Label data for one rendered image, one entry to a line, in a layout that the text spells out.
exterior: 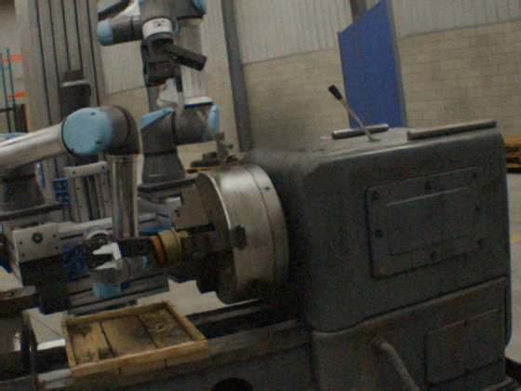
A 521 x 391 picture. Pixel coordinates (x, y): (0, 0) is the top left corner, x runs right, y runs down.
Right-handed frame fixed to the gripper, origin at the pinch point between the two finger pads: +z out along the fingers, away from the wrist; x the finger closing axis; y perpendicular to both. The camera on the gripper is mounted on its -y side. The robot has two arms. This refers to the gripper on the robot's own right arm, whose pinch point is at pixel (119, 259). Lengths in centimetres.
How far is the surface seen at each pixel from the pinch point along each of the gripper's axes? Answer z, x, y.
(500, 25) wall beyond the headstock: -770, 119, -833
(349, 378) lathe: 17, -36, -44
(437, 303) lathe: 18, -24, -69
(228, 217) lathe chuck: 10.9, 6.3, -23.1
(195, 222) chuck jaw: -4.5, 4.0, -19.8
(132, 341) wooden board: -0.3, -19.6, 1.0
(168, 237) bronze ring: -0.3, 2.5, -12.0
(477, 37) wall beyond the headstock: -821, 103, -817
